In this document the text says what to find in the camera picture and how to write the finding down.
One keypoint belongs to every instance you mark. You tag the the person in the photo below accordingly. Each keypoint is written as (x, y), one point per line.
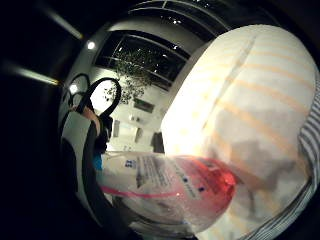
(253, 110)

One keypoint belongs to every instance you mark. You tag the clear bottle with pink liquid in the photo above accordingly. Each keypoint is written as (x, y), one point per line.
(186, 186)

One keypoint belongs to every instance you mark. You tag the dark chair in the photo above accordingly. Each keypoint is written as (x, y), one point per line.
(157, 142)

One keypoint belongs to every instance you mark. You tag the leafy indoor tree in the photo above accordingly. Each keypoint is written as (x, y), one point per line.
(135, 71)

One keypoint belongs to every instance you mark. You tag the large dark window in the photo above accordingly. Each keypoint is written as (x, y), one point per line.
(156, 56)

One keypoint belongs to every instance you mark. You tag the dark wall picture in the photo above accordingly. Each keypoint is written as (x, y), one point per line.
(144, 105)

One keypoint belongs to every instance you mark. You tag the round ceiling lamp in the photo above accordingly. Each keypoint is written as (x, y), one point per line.
(73, 88)
(90, 45)

